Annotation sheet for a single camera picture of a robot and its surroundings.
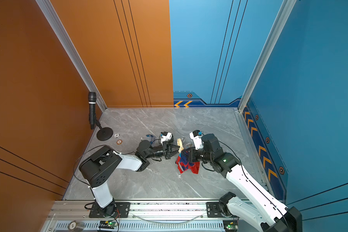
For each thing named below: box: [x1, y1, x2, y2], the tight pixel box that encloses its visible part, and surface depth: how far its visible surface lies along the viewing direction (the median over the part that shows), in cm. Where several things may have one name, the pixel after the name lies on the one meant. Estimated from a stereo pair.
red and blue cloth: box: [175, 150, 201, 175], surface depth 74 cm
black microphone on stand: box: [87, 91, 114, 142], surface depth 89 cm
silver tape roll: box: [67, 220, 86, 232], surface depth 66 cm
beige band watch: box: [176, 138, 185, 154], surface depth 76 cm
